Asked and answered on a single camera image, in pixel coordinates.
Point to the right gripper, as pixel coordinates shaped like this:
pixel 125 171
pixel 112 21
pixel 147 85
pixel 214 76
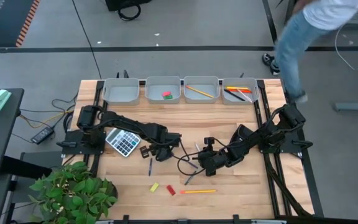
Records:
pixel 213 159

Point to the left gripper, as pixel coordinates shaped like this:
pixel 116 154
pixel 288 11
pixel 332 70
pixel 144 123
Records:
pixel 166 140

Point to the blue crayon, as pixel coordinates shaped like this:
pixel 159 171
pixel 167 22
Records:
pixel 150 167
pixel 193 165

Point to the dark green pen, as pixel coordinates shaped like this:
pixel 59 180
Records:
pixel 190 179

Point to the yellow pencil pink eraser cap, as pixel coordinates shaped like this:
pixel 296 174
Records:
pixel 197 191

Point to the yellow eraser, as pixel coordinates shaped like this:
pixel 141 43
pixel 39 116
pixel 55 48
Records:
pixel 154 187

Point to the red eraser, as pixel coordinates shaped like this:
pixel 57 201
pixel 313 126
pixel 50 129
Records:
pixel 171 190

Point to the green eraser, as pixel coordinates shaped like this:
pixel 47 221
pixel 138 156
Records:
pixel 168 97

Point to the pink eraser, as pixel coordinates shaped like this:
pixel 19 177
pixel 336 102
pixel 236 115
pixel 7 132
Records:
pixel 166 93

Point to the yellow pencil orange end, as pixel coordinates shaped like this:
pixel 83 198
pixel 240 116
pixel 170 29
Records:
pixel 200 91

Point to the black pen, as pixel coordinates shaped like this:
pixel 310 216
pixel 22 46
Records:
pixel 233 95

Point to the white crayon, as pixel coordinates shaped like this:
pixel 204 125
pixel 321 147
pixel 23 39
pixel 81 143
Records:
pixel 245 96

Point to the neon orange pen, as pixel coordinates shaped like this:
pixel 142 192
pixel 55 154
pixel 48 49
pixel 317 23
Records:
pixel 242 91

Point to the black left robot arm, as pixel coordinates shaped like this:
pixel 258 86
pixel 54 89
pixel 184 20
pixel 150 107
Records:
pixel 126 124

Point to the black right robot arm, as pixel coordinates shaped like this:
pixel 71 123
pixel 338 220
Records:
pixel 275 133

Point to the grey desk calculator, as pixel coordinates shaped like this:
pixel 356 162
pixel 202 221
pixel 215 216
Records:
pixel 123 143

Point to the black table clamp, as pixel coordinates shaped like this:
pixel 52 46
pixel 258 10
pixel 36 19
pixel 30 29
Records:
pixel 235 218
pixel 125 218

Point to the grey plastic bin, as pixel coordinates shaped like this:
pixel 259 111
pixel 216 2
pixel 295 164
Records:
pixel 194 99
pixel 120 93
pixel 253 85
pixel 157 90

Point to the green potted plant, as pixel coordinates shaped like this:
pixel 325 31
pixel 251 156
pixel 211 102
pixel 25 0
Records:
pixel 73 193

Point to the black power adapter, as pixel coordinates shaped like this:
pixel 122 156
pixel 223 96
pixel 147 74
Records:
pixel 42 135

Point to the dark grey side desk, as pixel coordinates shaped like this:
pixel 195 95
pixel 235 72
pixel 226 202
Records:
pixel 33 165

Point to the person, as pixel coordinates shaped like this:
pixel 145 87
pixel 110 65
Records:
pixel 291 53

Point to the black box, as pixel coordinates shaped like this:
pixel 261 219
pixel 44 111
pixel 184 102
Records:
pixel 117 3

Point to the grey desk foot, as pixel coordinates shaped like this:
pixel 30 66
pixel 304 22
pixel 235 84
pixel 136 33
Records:
pixel 356 106

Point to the black mat hazard stripes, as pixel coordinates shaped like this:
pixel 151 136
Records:
pixel 5 21

